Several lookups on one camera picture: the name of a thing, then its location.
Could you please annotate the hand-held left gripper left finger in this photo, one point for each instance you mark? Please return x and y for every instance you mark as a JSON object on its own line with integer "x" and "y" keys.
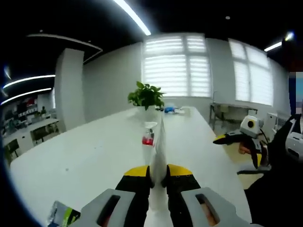
{"x": 132, "y": 189}

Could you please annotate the white skincare tube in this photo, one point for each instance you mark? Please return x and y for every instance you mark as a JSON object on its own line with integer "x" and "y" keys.
{"x": 159, "y": 165}

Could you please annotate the small blue object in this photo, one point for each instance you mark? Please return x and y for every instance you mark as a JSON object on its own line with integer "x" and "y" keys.
{"x": 170, "y": 110}

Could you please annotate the long white background counter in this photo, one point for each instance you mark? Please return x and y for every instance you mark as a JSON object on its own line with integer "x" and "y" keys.
{"x": 35, "y": 125}

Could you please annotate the white chest-worn device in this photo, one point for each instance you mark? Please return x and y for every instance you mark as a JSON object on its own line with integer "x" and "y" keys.
{"x": 294, "y": 144}

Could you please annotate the potted green plant white pot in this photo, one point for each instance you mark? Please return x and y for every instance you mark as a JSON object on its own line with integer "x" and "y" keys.
{"x": 145, "y": 97}

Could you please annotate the green black skincare sachet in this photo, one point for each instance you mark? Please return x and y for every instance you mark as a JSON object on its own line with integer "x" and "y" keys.
{"x": 66, "y": 212}

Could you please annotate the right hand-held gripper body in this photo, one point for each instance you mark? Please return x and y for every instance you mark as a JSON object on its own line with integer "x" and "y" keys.
{"x": 254, "y": 131}

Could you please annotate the person's right hand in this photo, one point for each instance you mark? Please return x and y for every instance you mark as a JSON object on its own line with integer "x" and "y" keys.
{"x": 245, "y": 149}

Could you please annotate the person's dark clothed body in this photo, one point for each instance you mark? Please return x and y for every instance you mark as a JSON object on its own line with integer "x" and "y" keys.
{"x": 279, "y": 189}

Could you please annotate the window with white blinds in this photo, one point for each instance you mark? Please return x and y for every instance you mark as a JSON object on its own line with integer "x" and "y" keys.
{"x": 175, "y": 68}
{"x": 253, "y": 75}

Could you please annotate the long ceiling strip light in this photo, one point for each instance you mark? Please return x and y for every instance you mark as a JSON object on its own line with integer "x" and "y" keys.
{"x": 132, "y": 16}

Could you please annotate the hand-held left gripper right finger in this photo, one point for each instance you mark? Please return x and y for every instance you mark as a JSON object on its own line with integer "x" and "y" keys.
{"x": 182, "y": 189}

